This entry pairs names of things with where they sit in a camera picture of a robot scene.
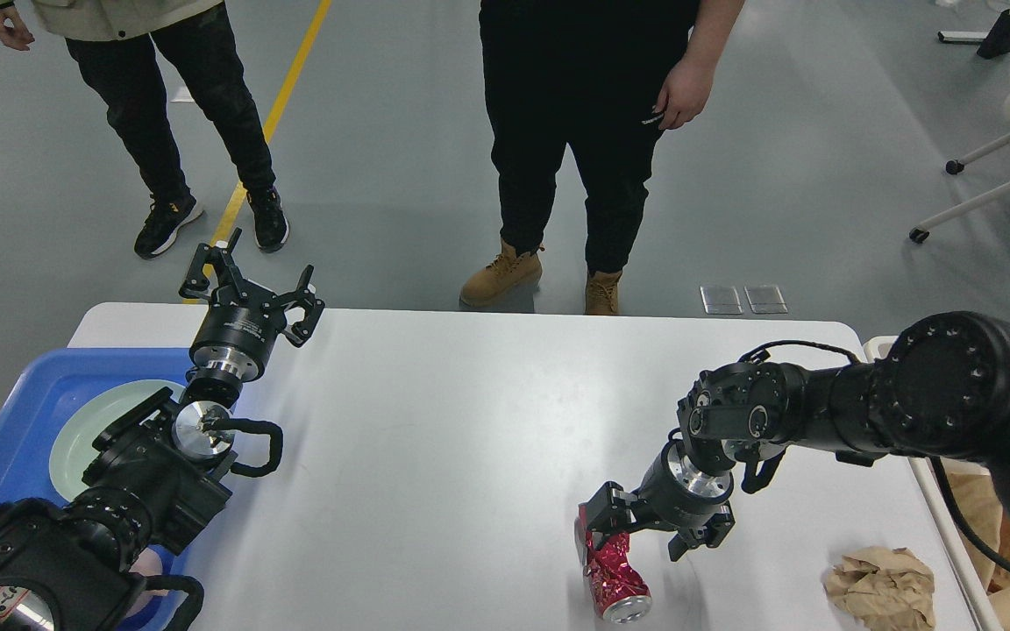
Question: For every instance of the crushed red can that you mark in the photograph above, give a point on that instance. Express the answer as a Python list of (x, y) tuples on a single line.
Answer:
[(619, 594)]

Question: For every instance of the beige plastic bin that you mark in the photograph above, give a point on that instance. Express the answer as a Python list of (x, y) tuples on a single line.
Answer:
[(963, 567)]

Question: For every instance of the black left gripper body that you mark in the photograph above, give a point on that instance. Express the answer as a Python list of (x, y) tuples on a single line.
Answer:
[(237, 339)]

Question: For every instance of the left metal floor plate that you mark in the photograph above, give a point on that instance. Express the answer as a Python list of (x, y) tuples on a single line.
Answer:
[(721, 300)]

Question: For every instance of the metal floor plate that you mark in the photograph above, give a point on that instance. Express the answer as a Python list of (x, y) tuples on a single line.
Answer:
[(721, 300), (766, 299)]

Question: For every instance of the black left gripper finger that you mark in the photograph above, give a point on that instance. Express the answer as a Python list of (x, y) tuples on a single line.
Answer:
[(295, 314), (214, 277)]

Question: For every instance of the brown paper bag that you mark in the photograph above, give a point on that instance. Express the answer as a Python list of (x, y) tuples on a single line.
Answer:
[(974, 492)]

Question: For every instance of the person in tan boots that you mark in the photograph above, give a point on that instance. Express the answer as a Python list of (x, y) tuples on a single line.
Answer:
[(601, 80)]

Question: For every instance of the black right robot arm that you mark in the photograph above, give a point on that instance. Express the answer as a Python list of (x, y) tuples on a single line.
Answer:
[(942, 391)]

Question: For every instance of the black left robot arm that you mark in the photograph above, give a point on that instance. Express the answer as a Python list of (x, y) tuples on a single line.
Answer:
[(208, 435)]

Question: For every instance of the blue plastic tray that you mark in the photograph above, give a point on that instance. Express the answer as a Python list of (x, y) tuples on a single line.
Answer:
[(23, 421)]

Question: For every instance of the green plate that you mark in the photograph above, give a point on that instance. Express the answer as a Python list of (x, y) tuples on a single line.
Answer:
[(72, 450)]

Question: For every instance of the person in black trousers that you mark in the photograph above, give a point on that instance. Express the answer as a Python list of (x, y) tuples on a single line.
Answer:
[(117, 45)]

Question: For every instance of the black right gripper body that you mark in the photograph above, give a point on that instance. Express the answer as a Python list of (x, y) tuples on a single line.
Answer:
[(679, 496)]

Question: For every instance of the right metal floor plate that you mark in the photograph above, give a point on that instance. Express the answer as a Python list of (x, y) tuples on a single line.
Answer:
[(766, 299)]

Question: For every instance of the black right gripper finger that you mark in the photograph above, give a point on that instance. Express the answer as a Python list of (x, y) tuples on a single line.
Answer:
[(710, 534), (613, 511)]

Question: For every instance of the crumpled brown paper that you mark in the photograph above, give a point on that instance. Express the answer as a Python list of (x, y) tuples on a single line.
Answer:
[(884, 589)]

